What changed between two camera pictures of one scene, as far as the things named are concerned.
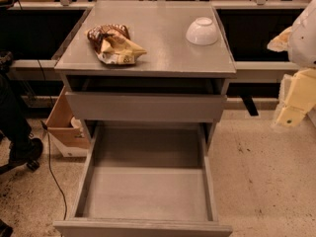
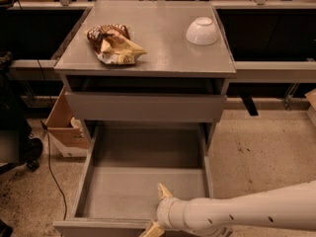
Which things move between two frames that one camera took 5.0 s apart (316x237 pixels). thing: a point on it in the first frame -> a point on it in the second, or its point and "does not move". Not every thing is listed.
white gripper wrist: [304, 41] -> [164, 211]
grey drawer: [145, 180] does not move
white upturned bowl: [202, 32] does not move
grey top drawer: [144, 107] does not move
